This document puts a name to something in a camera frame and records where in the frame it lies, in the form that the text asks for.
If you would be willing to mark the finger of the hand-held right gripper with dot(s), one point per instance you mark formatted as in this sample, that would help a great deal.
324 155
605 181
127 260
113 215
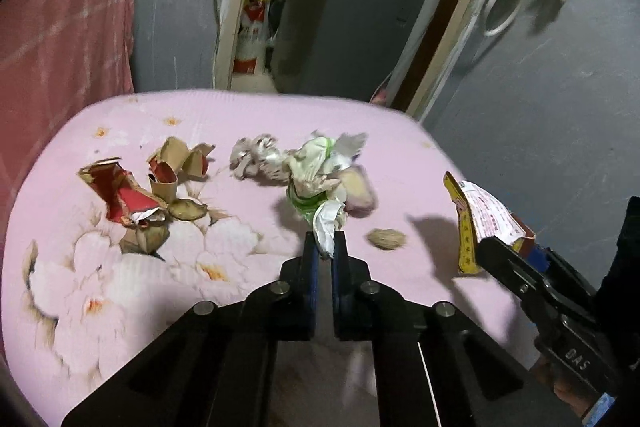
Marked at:
542 257
505 262

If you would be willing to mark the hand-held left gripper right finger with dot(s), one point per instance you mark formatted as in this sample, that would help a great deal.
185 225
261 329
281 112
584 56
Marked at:
339 287

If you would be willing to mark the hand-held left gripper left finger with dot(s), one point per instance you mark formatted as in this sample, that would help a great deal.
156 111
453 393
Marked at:
312 287

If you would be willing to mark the yellow and white paper packet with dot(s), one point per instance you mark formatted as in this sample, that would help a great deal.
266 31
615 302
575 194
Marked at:
487 212

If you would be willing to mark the green white wrapper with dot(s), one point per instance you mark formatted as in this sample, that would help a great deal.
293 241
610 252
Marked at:
312 182

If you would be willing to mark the white printed ribbon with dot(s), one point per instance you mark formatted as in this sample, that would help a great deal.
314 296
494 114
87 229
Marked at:
260 157

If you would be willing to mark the person's right hand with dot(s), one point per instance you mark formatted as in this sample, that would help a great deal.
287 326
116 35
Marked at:
565 389

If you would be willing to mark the brown walnut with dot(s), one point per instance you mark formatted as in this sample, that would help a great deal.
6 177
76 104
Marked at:
385 239

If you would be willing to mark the small brown cardboard scrap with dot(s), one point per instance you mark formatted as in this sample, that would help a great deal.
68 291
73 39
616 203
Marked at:
187 209

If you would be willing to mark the pink floral bedsheet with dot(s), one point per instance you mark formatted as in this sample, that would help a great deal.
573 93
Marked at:
250 127

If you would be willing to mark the flat brown cardboard piece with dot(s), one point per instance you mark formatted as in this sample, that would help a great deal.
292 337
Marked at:
147 238

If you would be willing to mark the torn brown cardboard box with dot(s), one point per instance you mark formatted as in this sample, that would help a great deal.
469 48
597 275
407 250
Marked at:
172 167

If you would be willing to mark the torn red carton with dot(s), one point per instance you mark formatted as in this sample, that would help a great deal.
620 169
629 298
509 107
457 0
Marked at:
117 192

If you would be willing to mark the red and white bag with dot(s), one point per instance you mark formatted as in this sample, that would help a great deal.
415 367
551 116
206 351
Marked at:
250 42

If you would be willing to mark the grey metal cabinet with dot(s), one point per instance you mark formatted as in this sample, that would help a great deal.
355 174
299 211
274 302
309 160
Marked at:
350 22

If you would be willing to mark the pink checked cloth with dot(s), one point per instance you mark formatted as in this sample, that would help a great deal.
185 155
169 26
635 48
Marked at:
65 32

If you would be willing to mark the white wooden door frame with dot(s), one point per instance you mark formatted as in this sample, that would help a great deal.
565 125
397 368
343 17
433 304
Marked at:
235 7

